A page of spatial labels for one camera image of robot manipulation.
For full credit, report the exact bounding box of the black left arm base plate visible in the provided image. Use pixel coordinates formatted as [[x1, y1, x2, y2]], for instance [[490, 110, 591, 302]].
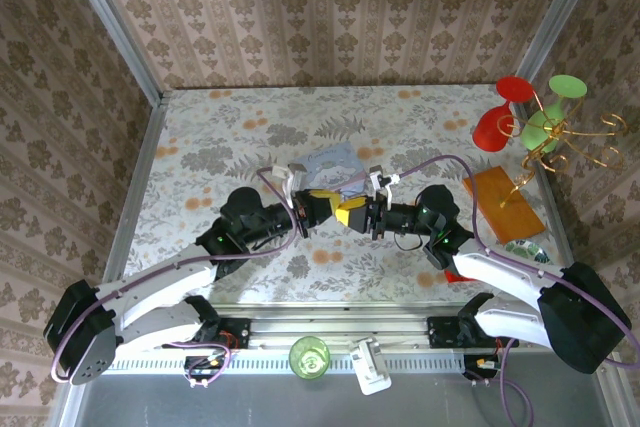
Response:
[[214, 316, 251, 350]]

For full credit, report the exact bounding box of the grey metal bench panel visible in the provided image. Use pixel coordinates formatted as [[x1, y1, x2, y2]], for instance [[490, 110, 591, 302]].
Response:
[[49, 371, 640, 427]]

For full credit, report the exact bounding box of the slotted grey cable duct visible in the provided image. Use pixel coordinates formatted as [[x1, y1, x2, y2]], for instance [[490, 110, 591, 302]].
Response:
[[107, 349, 469, 373]]

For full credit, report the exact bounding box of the white plastic bracket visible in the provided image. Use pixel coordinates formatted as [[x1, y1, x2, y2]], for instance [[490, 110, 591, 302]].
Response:
[[348, 337, 393, 396]]

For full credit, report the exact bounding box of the aluminium side rail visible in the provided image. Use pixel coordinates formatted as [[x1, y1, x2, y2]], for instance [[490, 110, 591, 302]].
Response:
[[514, 96, 576, 271], [99, 91, 171, 288]]

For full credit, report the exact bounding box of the black power connector box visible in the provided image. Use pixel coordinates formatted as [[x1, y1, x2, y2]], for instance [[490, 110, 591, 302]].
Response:
[[462, 354, 504, 383], [183, 354, 232, 389]]

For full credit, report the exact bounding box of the floral patterned table cover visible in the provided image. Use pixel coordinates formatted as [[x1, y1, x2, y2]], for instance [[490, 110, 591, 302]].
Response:
[[115, 85, 576, 306]]

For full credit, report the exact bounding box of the green transparent cup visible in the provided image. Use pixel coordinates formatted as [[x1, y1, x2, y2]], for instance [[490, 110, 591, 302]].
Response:
[[288, 335, 331, 381]]

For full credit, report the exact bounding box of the aluminium front rail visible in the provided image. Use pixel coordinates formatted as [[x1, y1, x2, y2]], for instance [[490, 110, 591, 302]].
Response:
[[212, 302, 501, 351]]

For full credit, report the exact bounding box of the red plastic wine glass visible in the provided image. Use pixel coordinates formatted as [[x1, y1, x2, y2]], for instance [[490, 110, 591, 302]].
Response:
[[472, 75, 535, 153]]

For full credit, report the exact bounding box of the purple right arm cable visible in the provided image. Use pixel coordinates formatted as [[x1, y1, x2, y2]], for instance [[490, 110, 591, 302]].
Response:
[[397, 154, 632, 427]]

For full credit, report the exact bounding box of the green plastic wine glass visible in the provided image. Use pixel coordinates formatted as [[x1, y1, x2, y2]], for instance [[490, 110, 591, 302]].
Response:
[[520, 74, 588, 154]]

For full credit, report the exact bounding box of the aluminium frame post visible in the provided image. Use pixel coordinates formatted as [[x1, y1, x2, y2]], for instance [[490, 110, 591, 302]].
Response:
[[58, 0, 169, 104], [514, 0, 612, 81]]

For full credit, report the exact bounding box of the gold wire glass rack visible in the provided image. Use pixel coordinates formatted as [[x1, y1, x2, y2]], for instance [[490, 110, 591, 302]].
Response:
[[497, 89, 629, 211]]

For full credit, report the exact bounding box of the blue cartoon tin box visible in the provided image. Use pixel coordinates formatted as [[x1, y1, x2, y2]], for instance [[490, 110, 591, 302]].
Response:
[[289, 141, 374, 198]]

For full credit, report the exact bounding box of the leaf print bowl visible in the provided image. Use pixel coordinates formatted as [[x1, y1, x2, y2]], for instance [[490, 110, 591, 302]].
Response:
[[503, 239, 552, 266]]

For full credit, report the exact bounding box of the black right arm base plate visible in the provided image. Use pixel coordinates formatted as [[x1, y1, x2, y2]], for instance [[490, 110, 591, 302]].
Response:
[[426, 315, 520, 349]]

